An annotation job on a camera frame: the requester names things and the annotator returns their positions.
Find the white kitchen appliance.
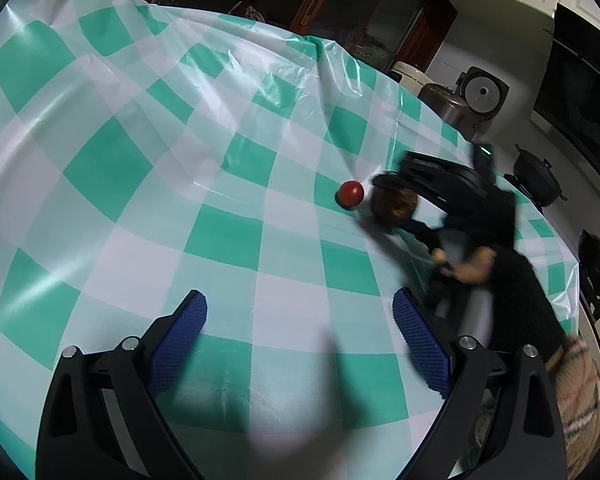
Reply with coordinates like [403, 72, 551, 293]
[387, 61, 435, 95]

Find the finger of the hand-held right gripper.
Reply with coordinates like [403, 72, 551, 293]
[371, 172, 421, 196]
[402, 217, 453, 273]

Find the steel pot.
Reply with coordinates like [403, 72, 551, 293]
[419, 83, 473, 133]

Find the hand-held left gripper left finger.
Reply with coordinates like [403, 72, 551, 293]
[36, 289, 209, 480]

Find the person's right forearm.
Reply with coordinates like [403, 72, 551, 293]
[480, 247, 572, 361]

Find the red cherry tomato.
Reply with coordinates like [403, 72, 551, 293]
[336, 180, 365, 208]

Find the person's right hand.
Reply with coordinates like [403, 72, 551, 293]
[451, 247, 499, 285]

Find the green white checked tablecloth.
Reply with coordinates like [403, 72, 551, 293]
[0, 0, 581, 480]

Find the dark wooden cabinet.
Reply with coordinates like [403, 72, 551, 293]
[122, 0, 458, 73]

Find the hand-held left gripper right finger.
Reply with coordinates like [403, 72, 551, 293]
[391, 287, 568, 480]

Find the grey rice cooker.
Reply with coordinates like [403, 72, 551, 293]
[455, 66, 510, 136]

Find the person's striped sweater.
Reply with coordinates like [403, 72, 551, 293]
[547, 337, 600, 480]

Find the black cooking pot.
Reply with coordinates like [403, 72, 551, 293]
[504, 144, 568, 208]

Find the dark red apple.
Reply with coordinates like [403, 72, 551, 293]
[369, 188, 420, 226]

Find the black range hood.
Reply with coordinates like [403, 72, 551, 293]
[531, 2, 600, 171]

